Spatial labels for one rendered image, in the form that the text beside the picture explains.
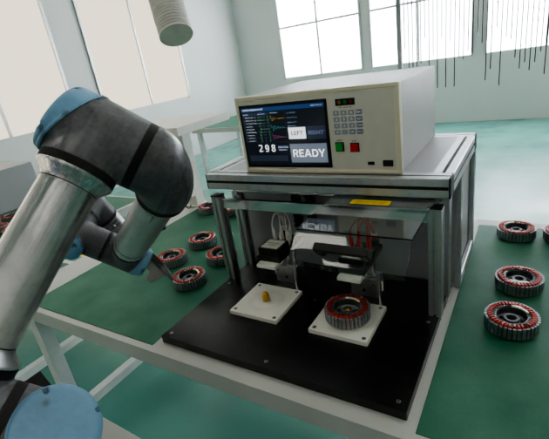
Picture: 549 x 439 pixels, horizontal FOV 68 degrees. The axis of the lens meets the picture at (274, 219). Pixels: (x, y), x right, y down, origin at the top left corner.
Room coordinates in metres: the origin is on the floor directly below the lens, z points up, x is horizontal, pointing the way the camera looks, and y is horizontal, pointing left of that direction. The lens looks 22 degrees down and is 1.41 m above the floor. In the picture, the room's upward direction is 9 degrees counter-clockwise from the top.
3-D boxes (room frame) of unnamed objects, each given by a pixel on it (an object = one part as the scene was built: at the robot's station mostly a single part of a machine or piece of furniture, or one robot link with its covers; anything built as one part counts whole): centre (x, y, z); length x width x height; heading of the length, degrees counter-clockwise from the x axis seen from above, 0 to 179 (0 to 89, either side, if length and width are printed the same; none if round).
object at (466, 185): (1.07, -0.54, 0.91); 0.28 x 0.03 x 0.32; 146
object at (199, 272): (1.21, 0.31, 0.77); 0.11 x 0.11 x 0.04
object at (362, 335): (0.85, -0.14, 0.78); 0.15 x 0.15 x 0.01; 56
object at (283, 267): (1.11, -0.02, 0.80); 0.08 x 0.05 x 0.06; 56
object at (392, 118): (1.18, -0.23, 1.22); 0.44 x 0.39 x 0.20; 56
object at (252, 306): (0.99, 0.06, 0.78); 0.15 x 0.15 x 0.01; 56
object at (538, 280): (0.91, -0.61, 0.77); 0.11 x 0.11 x 0.04
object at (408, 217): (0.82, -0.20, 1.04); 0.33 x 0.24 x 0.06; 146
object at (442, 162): (1.18, -0.22, 1.09); 0.68 x 0.44 x 0.05; 56
